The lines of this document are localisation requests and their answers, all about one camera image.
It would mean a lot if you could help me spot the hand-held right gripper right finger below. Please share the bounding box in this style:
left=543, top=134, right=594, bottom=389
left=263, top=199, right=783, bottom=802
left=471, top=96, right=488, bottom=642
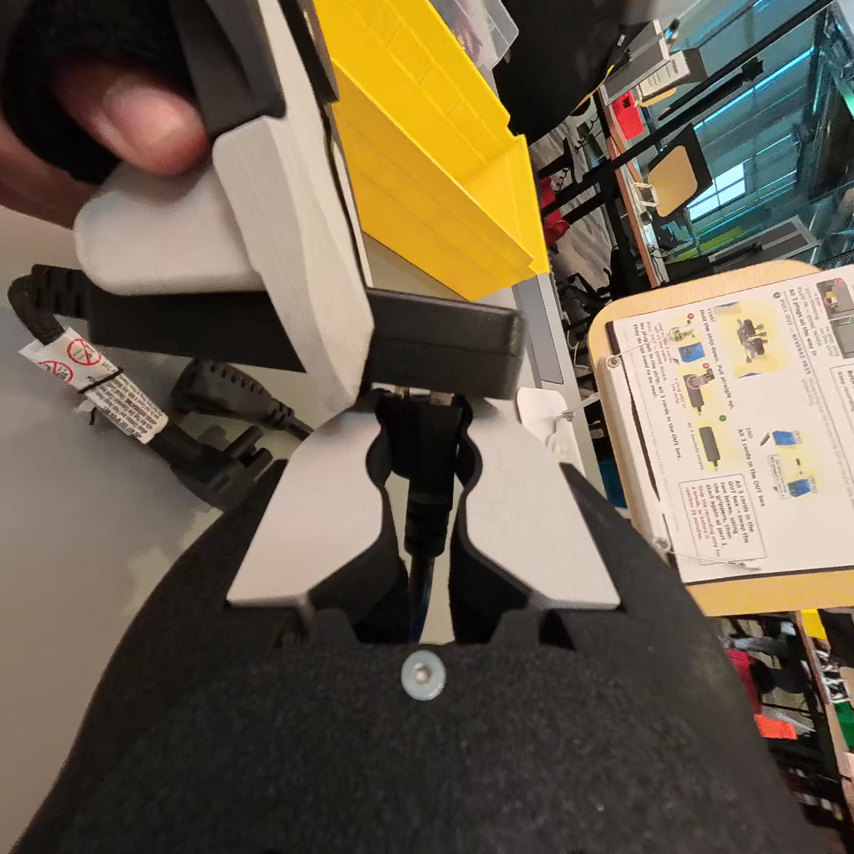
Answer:
left=448, top=397, right=623, bottom=641

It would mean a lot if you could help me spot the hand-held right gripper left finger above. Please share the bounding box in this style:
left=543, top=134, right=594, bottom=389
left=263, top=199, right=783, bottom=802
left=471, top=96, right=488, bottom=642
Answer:
left=226, top=392, right=409, bottom=628

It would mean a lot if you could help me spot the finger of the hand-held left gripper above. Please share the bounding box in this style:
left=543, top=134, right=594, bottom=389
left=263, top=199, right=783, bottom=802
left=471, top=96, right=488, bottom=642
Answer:
left=72, top=162, right=262, bottom=296
left=212, top=0, right=376, bottom=419

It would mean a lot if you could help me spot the black power strip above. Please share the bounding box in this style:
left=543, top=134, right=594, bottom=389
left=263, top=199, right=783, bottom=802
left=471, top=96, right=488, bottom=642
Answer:
left=85, top=286, right=527, bottom=400

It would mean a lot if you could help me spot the grey desk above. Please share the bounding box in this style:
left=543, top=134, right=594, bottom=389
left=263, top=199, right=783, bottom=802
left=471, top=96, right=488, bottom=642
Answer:
left=0, top=203, right=604, bottom=828

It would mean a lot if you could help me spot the person's left hand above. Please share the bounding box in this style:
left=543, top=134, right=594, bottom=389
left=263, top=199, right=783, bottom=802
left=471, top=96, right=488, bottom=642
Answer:
left=0, top=62, right=209, bottom=229

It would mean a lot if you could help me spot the yellow plastic bin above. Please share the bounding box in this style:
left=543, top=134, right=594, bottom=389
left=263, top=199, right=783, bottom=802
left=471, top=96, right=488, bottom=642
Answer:
left=312, top=0, right=552, bottom=302

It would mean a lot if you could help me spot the wooden sign board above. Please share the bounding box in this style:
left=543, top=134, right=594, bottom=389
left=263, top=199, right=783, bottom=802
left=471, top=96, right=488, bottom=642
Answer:
left=587, top=260, right=854, bottom=618

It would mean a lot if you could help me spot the printed instruction sheet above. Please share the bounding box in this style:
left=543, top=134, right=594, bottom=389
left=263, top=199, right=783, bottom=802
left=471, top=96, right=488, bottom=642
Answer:
left=604, top=266, right=854, bottom=588

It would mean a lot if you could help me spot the clear plastic container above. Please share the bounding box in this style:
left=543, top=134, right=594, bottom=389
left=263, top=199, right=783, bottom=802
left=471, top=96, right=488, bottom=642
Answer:
left=427, top=0, right=521, bottom=68

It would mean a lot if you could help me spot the dark cloth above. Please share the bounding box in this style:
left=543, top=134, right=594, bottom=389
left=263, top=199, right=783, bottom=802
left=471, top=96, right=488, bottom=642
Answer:
left=492, top=0, right=645, bottom=142

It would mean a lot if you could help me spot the tan-backed chair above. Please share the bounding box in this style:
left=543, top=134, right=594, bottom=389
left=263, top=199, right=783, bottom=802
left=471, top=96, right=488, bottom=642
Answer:
left=642, top=123, right=715, bottom=221

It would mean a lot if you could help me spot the black cord plug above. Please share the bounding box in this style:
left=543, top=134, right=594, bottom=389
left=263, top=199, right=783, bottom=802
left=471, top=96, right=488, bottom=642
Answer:
left=170, top=359, right=316, bottom=443

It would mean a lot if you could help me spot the black braided cord with tag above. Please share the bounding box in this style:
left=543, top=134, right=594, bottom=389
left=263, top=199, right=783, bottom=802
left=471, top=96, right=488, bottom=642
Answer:
left=7, top=263, right=284, bottom=515

